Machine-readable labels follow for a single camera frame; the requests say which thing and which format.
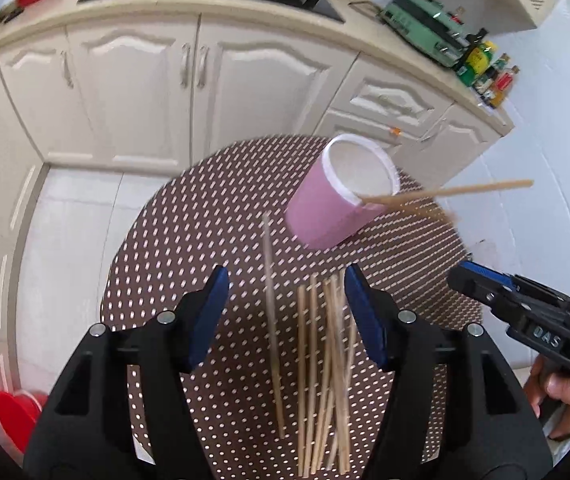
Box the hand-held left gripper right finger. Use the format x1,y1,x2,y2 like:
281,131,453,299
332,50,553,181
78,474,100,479
343,265,553,480

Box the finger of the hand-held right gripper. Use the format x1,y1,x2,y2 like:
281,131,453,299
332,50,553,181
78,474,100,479
462,261,518,286
446,266,516,313

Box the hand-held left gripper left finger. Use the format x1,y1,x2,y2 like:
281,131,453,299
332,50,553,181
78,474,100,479
22,265,231,480

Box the bunch of wooden chopsticks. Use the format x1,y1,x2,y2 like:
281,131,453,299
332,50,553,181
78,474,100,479
296,273,362,479

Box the wooden chopstick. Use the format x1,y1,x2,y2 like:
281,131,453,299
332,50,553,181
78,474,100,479
262,214,287,439
357,179,535,202
365,196,459,229

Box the pink cup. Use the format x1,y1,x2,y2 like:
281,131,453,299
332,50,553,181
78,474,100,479
285,134,401,251

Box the person's right hand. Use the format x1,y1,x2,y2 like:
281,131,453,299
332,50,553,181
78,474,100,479
522,360,570,442

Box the brown dotted tablecloth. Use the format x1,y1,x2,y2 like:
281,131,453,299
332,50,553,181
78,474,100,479
100,135,483,480

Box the red label sauce bottle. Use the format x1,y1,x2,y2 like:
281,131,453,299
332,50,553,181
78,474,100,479
488,64,522,108

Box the dark sauce bottle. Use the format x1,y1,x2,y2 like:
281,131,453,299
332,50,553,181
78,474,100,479
475,52,511,97

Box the red plastic basin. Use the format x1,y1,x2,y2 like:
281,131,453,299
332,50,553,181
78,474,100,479
0,388,49,454

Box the white kitchen cabinets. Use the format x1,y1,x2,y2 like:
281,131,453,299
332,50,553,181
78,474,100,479
0,10,508,201

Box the green kitchen appliance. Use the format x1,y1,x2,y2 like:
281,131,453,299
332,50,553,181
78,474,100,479
377,0,472,69

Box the beige kitchen countertop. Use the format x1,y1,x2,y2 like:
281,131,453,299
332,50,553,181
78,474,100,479
0,0,516,136

